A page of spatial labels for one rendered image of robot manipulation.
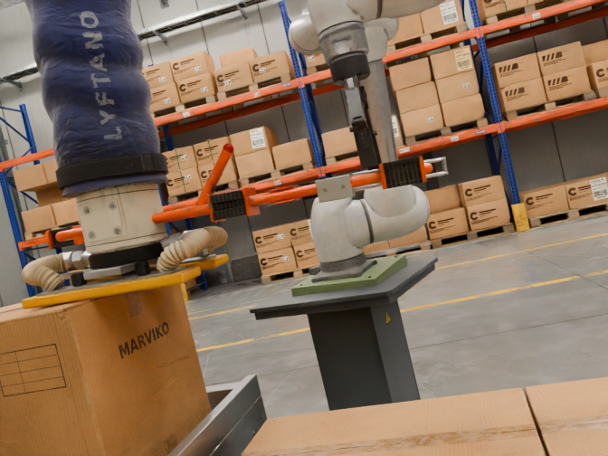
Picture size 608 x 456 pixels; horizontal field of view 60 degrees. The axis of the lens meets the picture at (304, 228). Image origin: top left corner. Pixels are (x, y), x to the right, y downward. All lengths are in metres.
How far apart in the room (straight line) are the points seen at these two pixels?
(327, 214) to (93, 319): 0.87
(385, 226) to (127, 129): 0.92
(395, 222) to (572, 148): 8.31
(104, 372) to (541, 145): 9.14
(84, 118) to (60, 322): 0.39
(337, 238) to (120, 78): 0.87
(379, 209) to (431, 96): 6.66
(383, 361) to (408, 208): 0.49
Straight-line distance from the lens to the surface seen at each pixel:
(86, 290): 1.10
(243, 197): 1.06
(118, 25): 1.20
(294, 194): 1.05
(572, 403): 1.18
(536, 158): 9.78
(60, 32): 1.18
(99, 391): 1.10
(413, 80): 8.33
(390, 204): 1.71
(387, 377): 1.74
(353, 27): 1.05
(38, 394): 1.15
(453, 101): 8.33
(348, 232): 1.70
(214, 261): 1.18
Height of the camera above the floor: 1.02
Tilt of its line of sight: 2 degrees down
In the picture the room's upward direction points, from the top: 13 degrees counter-clockwise
